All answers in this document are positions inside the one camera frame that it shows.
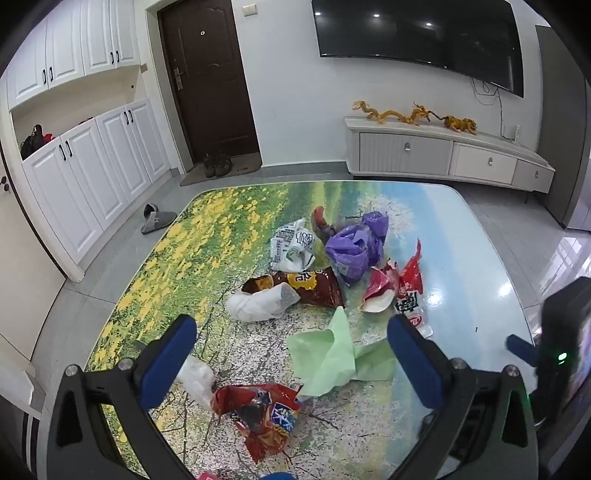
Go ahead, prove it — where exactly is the red white torn wrapper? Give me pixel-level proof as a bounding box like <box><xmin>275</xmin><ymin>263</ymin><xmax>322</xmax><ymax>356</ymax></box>
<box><xmin>360</xmin><ymin>259</ymin><xmax>400</xmax><ymax>313</ymax></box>

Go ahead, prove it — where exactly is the white printed plastic bag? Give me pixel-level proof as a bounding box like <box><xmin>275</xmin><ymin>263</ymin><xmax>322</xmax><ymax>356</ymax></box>
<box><xmin>270</xmin><ymin>218</ymin><xmax>315</xmax><ymax>273</ymax></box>

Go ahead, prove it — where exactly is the dark brown entrance door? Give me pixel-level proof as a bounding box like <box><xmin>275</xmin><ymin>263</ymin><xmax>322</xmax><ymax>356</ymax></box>
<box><xmin>157</xmin><ymin>0</ymin><xmax>259</xmax><ymax>163</ymax></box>

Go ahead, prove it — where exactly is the red snack bag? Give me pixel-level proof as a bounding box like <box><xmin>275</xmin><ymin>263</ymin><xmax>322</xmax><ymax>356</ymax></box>
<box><xmin>211</xmin><ymin>383</ymin><xmax>301</xmax><ymax>463</ymax></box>

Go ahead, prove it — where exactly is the clear plastic bag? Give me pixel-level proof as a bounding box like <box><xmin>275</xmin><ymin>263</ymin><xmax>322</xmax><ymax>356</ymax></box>
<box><xmin>176</xmin><ymin>355</ymin><xmax>215</xmax><ymax>410</ymax></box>

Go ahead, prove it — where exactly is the golden dragon figurine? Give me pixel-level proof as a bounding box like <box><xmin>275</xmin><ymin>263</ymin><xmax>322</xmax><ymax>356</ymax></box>
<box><xmin>352</xmin><ymin>100</ymin><xmax>436</xmax><ymax>125</ymax></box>

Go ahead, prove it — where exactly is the black tv cable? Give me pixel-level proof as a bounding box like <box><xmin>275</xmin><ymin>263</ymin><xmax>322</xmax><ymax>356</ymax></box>
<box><xmin>469</xmin><ymin>77</ymin><xmax>509</xmax><ymax>139</ymax></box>

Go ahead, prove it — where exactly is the grey refrigerator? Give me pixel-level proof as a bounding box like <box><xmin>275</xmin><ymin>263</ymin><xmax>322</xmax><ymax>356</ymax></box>
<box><xmin>536</xmin><ymin>25</ymin><xmax>590</xmax><ymax>231</ymax></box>

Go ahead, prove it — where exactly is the wall light switch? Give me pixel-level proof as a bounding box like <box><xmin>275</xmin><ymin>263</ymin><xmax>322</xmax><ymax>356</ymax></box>
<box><xmin>242</xmin><ymin>3</ymin><xmax>257</xmax><ymax>17</ymax></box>

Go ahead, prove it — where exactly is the white tissue wad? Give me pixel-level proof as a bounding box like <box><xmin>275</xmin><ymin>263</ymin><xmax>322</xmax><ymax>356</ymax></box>
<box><xmin>225</xmin><ymin>283</ymin><xmax>301</xmax><ymax>323</ymax></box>

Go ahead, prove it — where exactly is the golden tiger figurine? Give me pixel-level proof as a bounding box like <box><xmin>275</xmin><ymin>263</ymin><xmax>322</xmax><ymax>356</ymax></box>
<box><xmin>442</xmin><ymin>115</ymin><xmax>478</xmax><ymax>135</ymax></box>

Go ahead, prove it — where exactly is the grey slipper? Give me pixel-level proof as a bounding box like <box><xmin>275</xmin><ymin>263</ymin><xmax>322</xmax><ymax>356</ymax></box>
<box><xmin>141</xmin><ymin>203</ymin><xmax>177</xmax><ymax>235</ymax></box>

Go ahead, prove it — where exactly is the brown door mat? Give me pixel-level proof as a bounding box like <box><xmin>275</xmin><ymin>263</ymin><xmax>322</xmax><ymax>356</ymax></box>
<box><xmin>180</xmin><ymin>153</ymin><xmax>263</xmax><ymax>187</ymax></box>

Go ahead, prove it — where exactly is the brown chip bag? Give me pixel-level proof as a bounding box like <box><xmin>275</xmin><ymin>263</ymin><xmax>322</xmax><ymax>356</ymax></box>
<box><xmin>242</xmin><ymin>267</ymin><xmax>345</xmax><ymax>308</ymax></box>

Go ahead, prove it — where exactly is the purple plastic bag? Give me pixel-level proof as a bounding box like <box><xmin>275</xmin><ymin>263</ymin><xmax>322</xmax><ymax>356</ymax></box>
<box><xmin>325</xmin><ymin>211</ymin><xmax>389</xmax><ymax>285</ymax></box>

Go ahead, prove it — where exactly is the white lower cabinet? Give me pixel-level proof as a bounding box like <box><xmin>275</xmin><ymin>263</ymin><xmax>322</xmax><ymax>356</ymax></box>
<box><xmin>22</xmin><ymin>99</ymin><xmax>170</xmax><ymax>268</ymax></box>

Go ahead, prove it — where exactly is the brown shoes pair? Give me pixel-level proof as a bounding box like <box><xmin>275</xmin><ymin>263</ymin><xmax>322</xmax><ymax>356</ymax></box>
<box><xmin>204</xmin><ymin>153</ymin><xmax>233</xmax><ymax>179</ymax></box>

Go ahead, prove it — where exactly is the dark red grey wrapper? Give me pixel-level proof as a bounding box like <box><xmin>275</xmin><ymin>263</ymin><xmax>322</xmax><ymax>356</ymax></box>
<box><xmin>311</xmin><ymin>206</ymin><xmax>361</xmax><ymax>244</ymax></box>

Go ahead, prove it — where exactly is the black wall television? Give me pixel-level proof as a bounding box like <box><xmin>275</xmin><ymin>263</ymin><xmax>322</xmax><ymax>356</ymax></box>
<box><xmin>311</xmin><ymin>0</ymin><xmax>524</xmax><ymax>97</ymax></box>

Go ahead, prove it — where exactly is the light green paper wrapper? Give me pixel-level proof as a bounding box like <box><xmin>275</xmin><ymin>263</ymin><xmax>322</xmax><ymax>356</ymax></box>
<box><xmin>286</xmin><ymin>307</ymin><xmax>396</xmax><ymax>398</ymax></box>

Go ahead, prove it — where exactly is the black bag on shelf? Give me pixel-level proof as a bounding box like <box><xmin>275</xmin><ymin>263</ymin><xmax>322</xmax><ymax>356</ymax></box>
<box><xmin>20</xmin><ymin>124</ymin><xmax>46</xmax><ymax>160</ymax></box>

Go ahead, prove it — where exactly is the white upper cabinet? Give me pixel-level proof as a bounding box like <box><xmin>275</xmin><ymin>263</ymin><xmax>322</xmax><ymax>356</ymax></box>
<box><xmin>4</xmin><ymin>0</ymin><xmax>140</xmax><ymax>109</ymax></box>

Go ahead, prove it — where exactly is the white grey tv cabinet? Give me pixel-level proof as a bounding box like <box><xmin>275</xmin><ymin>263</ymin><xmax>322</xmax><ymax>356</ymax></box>
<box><xmin>345</xmin><ymin>116</ymin><xmax>555</xmax><ymax>194</ymax></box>

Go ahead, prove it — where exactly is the red white candy wrapper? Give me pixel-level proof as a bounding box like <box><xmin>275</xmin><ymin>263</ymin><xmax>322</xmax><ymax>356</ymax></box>
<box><xmin>394</xmin><ymin>240</ymin><xmax>433</xmax><ymax>338</ymax></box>

